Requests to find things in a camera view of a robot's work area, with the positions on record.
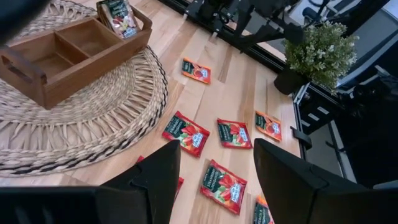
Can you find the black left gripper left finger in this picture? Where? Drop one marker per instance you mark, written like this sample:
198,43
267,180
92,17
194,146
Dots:
149,193

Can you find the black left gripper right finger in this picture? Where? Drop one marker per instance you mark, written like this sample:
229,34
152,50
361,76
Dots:
295,193

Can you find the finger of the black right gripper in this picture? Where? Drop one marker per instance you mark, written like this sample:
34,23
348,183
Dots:
264,40
258,32

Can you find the red strawberry tea sachet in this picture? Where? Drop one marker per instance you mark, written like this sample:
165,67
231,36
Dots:
224,186
179,185
234,133
186,133

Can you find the orange peach tea sachet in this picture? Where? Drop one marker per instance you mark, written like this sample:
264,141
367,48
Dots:
269,126
196,71
261,214

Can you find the wooden three-compartment box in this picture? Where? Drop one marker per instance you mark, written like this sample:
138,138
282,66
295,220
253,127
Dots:
77,84

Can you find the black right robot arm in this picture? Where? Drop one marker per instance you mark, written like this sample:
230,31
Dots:
245,12

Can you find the potted green white plant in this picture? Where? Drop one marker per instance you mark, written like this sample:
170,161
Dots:
320,53

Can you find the round woven straw placemat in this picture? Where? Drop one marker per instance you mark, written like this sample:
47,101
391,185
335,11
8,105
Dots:
93,124

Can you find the black frame clamp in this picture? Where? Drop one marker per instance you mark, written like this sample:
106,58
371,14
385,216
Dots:
303,138

